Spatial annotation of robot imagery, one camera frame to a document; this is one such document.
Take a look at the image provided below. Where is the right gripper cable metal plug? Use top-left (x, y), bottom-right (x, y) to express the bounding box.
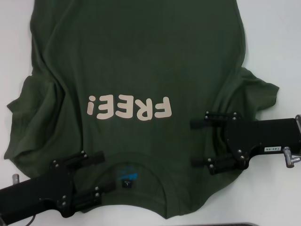
top-left (283, 146), bottom-right (301, 169)

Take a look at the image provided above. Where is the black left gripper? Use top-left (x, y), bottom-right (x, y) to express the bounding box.
top-left (0, 151), bottom-right (105, 221)

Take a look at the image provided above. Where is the dark flat strip grey rim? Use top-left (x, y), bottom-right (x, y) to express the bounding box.
top-left (194, 222), bottom-right (269, 226)

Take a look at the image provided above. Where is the dark green FREE t-shirt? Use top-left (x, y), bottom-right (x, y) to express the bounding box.
top-left (6, 0), bottom-right (280, 221)

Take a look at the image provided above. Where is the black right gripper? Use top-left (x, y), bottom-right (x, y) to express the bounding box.
top-left (190, 111), bottom-right (301, 176)

